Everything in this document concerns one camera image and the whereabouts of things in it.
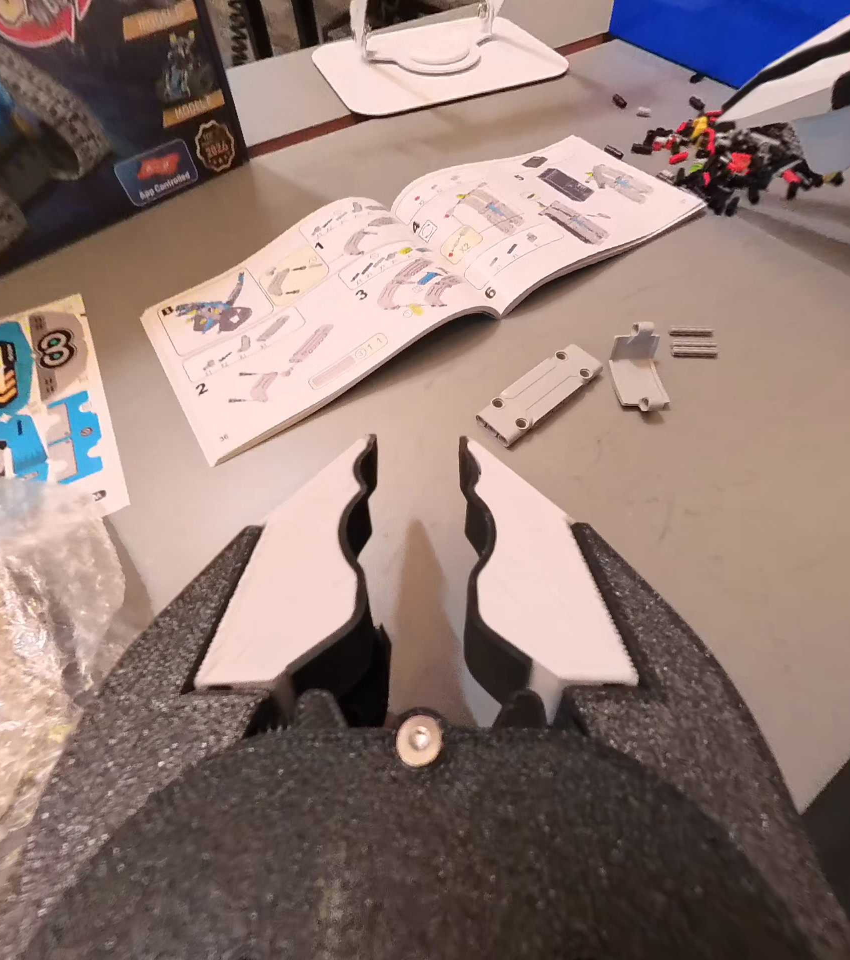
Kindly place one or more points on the white instruction booklet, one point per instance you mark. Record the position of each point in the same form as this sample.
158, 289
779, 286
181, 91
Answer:
357, 300

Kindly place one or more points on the grey toy bracket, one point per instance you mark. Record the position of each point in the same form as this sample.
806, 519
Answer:
638, 375

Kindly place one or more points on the blue sticker sheet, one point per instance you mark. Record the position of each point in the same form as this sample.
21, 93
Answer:
20, 405

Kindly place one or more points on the pile of small toy pegs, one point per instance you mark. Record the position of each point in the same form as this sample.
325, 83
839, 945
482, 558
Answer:
732, 165

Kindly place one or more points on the white desk stand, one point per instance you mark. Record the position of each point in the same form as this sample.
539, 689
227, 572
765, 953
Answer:
440, 82

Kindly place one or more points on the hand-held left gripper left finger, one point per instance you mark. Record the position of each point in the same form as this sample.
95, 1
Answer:
282, 600

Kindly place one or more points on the blue plastic bin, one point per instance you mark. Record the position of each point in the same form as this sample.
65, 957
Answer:
679, 37

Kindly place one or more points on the dark blue toy box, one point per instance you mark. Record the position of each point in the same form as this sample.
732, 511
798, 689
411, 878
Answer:
57, 112

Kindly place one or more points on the grey toy plate with holes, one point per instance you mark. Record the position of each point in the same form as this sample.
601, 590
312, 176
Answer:
537, 394

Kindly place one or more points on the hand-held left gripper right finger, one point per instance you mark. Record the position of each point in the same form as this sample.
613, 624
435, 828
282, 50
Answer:
545, 600

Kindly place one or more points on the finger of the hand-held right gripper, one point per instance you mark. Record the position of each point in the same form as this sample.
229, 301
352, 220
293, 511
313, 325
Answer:
822, 45
777, 101

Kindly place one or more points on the large bubble wrap packet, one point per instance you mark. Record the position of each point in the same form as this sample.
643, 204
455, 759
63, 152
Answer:
12, 637

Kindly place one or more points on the grey desk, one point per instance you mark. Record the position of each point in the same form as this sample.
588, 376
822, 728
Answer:
732, 525

